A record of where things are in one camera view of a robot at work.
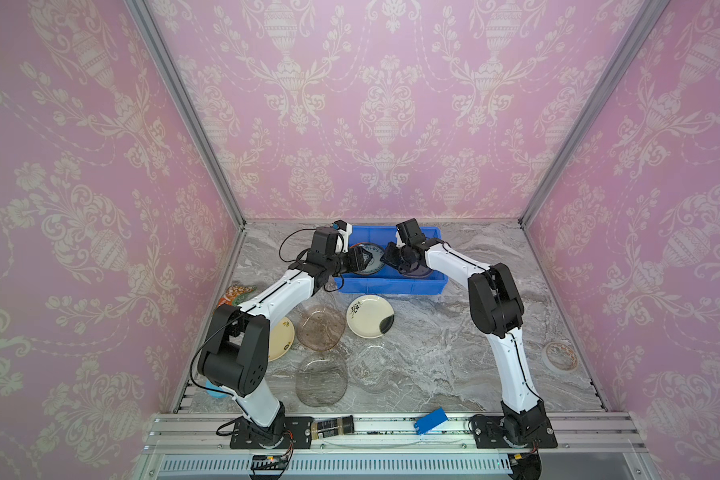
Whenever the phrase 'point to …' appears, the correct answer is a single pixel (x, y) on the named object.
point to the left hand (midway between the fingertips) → (368, 257)
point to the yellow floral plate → (281, 339)
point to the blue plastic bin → (388, 283)
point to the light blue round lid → (215, 391)
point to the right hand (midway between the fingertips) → (382, 257)
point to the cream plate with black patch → (370, 316)
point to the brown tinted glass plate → (320, 328)
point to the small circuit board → (269, 462)
